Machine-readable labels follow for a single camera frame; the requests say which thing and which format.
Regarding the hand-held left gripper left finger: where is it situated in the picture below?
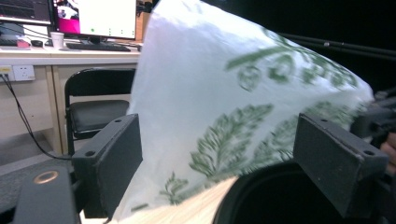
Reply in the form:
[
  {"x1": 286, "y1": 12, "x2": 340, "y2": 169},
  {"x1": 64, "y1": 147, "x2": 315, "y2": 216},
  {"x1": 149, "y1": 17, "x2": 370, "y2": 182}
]
[{"x1": 71, "y1": 113, "x2": 144, "y2": 218}]

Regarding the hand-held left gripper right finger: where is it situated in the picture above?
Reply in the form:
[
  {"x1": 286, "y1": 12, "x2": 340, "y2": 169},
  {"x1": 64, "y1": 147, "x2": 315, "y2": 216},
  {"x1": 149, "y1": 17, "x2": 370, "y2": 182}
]
[{"x1": 292, "y1": 112, "x2": 390, "y2": 218}]

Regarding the dark grey trash bin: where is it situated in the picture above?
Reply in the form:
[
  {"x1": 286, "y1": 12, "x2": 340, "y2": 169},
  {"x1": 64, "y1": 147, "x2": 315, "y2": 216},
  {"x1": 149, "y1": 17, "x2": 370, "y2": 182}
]
[{"x1": 213, "y1": 160, "x2": 396, "y2": 224}]

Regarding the green printed plastic trash bag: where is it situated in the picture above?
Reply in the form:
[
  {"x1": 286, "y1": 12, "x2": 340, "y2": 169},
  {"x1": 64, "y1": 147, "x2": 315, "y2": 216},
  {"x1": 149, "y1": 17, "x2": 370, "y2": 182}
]
[{"x1": 111, "y1": 0, "x2": 375, "y2": 222}]

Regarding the black folding chair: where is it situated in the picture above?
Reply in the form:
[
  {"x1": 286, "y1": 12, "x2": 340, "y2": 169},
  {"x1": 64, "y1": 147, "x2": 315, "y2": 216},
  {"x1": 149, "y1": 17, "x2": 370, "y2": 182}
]
[{"x1": 64, "y1": 67, "x2": 137, "y2": 157}]

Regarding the black metal bar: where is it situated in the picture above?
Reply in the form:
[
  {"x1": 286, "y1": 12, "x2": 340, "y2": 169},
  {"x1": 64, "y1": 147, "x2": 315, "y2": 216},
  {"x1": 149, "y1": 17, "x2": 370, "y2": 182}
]
[{"x1": 276, "y1": 32, "x2": 396, "y2": 62}]

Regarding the white desk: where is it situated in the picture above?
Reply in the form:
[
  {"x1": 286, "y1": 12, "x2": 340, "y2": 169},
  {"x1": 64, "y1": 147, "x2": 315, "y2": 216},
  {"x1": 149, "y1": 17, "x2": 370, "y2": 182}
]
[{"x1": 0, "y1": 43, "x2": 142, "y2": 157}]

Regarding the black keyboard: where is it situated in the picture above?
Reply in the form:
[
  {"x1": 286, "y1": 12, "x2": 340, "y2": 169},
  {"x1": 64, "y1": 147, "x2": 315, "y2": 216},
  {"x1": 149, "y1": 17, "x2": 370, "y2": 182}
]
[{"x1": 65, "y1": 42, "x2": 132, "y2": 53}]

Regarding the white paper cup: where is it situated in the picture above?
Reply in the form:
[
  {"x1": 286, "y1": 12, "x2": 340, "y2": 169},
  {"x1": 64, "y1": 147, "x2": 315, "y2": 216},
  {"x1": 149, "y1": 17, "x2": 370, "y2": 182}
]
[{"x1": 49, "y1": 31, "x2": 65, "y2": 50}]

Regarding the bright computer monitor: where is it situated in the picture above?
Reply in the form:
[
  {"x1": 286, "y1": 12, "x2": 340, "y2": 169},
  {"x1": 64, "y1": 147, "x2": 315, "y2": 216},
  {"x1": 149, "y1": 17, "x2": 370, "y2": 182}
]
[{"x1": 50, "y1": 0, "x2": 138, "y2": 45}]

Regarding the dark computer monitor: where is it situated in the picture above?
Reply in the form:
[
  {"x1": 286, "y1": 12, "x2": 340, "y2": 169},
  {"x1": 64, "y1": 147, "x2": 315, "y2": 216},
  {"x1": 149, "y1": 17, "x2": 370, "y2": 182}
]
[{"x1": 0, "y1": 0, "x2": 52, "y2": 26}]

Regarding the black power cable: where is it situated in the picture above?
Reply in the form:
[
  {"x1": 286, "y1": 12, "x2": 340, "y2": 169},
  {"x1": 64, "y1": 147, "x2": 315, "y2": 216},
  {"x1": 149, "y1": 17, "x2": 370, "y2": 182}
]
[{"x1": 0, "y1": 74, "x2": 73, "y2": 161}]

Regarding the white wall socket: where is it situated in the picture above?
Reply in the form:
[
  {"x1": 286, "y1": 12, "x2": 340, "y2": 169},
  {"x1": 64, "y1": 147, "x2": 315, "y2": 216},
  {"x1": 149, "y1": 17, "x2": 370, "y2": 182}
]
[
  {"x1": 12, "y1": 64, "x2": 36, "y2": 82},
  {"x1": 0, "y1": 64, "x2": 15, "y2": 82}
]

